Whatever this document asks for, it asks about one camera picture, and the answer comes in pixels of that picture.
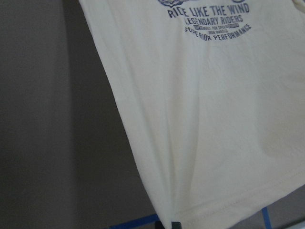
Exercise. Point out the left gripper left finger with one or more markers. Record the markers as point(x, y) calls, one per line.
point(158, 225)

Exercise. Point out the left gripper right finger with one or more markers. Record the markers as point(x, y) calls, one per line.
point(176, 225)

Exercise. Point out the cream long-sleeve graphic shirt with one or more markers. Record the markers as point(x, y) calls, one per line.
point(211, 94)

